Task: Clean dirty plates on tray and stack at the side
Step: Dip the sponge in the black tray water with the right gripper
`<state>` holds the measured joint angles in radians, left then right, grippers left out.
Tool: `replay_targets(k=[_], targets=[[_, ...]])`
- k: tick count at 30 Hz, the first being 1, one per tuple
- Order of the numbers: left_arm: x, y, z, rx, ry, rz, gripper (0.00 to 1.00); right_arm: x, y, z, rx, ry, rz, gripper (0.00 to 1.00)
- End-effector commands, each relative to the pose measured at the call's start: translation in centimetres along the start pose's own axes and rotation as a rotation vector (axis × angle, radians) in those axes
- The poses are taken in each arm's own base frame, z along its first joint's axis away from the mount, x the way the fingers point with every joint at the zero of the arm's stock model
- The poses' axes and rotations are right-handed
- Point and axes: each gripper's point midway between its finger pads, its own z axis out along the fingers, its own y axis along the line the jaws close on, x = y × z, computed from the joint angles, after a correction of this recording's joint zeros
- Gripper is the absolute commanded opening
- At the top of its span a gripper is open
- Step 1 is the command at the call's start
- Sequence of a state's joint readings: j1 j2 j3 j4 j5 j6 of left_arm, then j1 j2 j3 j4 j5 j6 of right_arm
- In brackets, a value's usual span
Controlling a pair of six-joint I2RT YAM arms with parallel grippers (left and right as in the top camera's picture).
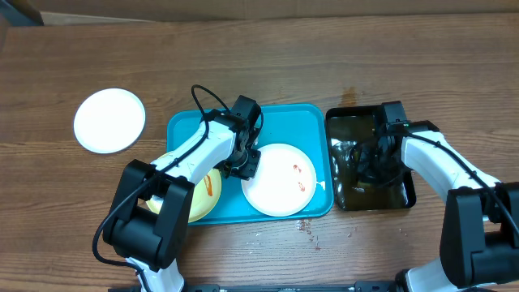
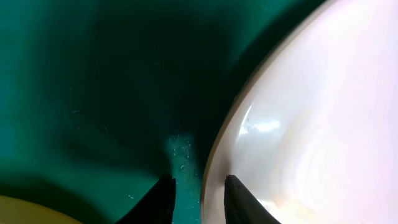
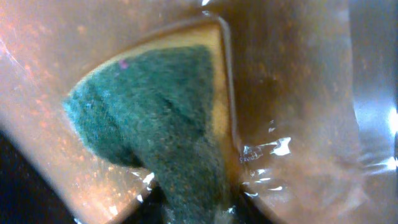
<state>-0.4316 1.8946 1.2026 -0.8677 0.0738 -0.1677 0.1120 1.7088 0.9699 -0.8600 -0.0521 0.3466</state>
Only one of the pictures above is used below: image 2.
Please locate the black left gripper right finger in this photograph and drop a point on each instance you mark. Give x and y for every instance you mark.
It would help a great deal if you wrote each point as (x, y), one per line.
(241, 207)

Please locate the yellow plate with sauce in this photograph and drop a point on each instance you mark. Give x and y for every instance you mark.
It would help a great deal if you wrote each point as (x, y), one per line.
(16, 211)

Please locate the white plate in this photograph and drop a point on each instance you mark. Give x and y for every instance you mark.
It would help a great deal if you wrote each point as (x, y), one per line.
(313, 133)

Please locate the teal plastic tray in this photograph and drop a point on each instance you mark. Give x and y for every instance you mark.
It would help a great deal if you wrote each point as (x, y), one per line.
(99, 99)

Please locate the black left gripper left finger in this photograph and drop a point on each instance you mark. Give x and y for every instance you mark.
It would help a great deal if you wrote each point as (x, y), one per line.
(156, 207)

